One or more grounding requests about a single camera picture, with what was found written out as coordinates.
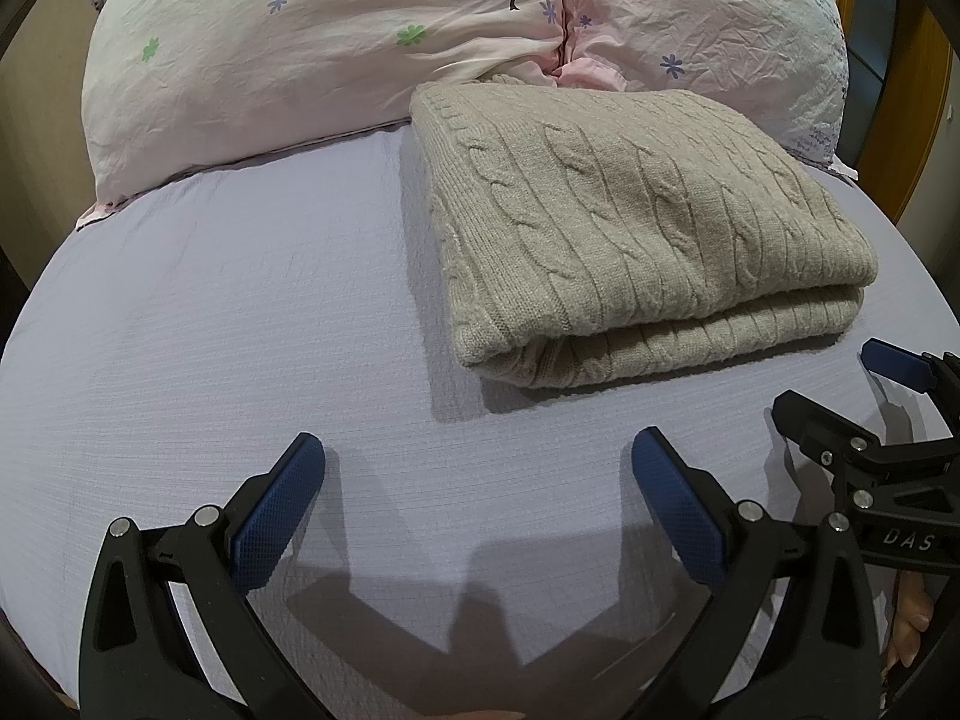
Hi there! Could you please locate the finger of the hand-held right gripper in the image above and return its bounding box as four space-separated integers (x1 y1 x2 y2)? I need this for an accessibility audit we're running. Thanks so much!
772 388 960 514
861 338 960 422

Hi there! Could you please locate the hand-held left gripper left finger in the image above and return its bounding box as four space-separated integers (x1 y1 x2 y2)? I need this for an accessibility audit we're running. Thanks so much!
78 431 328 720

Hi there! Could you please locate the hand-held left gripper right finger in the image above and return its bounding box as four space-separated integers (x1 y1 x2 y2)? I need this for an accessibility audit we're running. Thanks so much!
630 426 883 720

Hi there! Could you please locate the beige cable knit sweater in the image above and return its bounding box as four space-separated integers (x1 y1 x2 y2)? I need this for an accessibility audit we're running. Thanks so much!
409 75 880 391

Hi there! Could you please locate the person's right hand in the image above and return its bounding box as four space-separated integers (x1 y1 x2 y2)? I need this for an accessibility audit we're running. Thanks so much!
880 568 936 680

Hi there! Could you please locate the lavender bed sheet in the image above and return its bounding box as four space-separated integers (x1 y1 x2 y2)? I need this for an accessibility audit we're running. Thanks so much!
0 118 960 720

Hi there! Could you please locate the wooden headboard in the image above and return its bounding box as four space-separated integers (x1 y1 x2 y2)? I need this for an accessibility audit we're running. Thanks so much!
831 0 955 235

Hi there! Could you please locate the pink floral pillow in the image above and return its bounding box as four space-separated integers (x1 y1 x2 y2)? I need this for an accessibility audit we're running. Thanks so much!
556 0 859 182

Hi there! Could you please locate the white floral pillow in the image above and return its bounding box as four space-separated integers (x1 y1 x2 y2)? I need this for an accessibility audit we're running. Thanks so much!
80 0 572 220

